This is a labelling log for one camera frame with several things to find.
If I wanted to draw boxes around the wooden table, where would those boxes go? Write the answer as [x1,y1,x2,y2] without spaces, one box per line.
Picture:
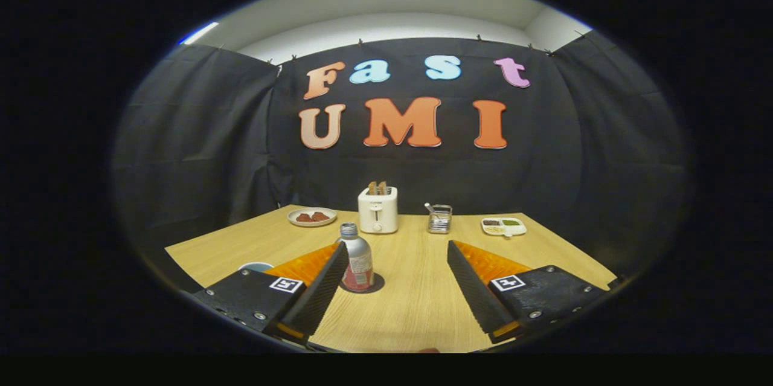
[165,205,618,353]

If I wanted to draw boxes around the metal wire holder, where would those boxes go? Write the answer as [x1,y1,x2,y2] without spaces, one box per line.
[428,204,453,234]

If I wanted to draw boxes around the silver juice bottle red label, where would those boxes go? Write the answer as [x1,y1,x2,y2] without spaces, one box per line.
[336,222,374,292]

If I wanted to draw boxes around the white divided tray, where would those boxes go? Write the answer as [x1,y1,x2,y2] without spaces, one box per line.
[481,217,527,238]

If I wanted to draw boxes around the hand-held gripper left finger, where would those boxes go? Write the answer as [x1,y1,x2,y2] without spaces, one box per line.
[192,242,350,347]

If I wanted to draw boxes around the dark brown round coaster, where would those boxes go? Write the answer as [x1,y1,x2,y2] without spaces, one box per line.
[338,273,385,295]

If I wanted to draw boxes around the ceiling light strip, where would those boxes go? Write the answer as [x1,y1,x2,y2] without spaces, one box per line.
[179,22,220,46]

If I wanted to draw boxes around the round beige plate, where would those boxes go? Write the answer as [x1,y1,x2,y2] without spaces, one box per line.
[287,207,338,228]

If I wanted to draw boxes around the black backdrop cloth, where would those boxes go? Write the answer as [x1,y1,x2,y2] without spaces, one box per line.
[112,30,689,278]

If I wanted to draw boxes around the white toaster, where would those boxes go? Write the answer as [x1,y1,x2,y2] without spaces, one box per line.
[358,186,399,234]

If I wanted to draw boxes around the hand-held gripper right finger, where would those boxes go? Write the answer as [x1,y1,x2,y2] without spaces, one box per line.
[447,240,608,343]

